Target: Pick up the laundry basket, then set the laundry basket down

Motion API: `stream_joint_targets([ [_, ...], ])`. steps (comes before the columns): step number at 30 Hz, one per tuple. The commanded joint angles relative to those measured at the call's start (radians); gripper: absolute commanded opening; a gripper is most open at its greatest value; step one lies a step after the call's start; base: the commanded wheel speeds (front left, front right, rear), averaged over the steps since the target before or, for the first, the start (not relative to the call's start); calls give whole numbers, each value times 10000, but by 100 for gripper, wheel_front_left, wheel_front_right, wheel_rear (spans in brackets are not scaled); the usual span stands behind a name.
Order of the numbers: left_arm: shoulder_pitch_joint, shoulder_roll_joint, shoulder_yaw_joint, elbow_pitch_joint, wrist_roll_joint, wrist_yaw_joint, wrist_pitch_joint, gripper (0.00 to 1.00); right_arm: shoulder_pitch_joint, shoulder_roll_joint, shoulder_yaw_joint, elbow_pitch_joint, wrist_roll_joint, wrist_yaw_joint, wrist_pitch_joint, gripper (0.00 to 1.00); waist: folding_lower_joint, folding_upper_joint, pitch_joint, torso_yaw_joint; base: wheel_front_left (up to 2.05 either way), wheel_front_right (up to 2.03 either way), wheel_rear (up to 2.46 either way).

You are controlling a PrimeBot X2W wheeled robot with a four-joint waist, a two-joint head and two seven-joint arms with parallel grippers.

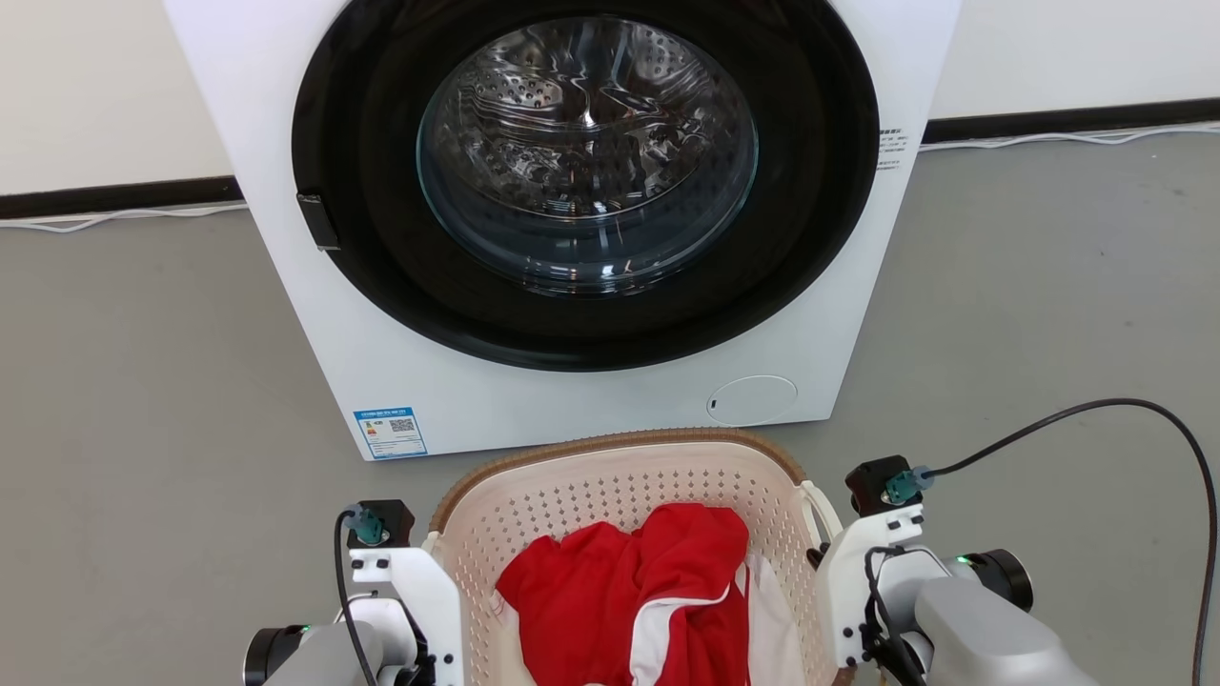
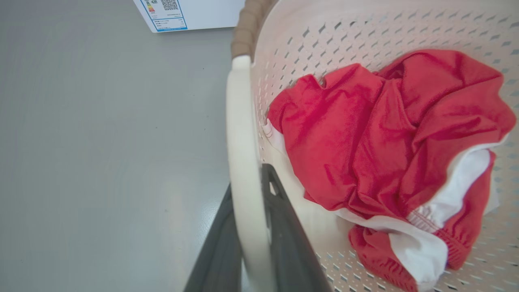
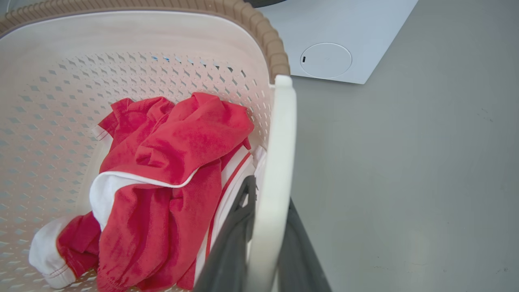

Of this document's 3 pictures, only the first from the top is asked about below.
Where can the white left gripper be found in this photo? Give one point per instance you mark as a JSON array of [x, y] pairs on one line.
[[429, 595]]

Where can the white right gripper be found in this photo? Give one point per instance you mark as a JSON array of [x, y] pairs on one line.
[[843, 591]]

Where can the beige perforated laundry basket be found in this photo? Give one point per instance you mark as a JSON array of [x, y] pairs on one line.
[[591, 486]]

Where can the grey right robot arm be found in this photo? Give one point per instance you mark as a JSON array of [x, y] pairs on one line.
[[982, 634]]

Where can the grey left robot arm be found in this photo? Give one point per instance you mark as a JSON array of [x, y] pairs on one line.
[[319, 664]]

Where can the red garment with white stripe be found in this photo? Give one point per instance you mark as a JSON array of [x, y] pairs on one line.
[[591, 600]]

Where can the blue energy label sticker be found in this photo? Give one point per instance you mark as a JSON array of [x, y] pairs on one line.
[[389, 433]]

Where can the round white filter cover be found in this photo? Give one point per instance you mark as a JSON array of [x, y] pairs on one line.
[[753, 400]]

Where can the white front-load washing machine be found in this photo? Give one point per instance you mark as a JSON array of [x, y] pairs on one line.
[[572, 410]]

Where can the black round washer door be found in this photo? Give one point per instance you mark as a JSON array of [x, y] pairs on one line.
[[381, 238]]

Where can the black baseboard strip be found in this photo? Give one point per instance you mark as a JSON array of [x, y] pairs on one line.
[[114, 196], [1067, 119]]

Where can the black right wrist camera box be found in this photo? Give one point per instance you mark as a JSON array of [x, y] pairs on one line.
[[869, 481]]

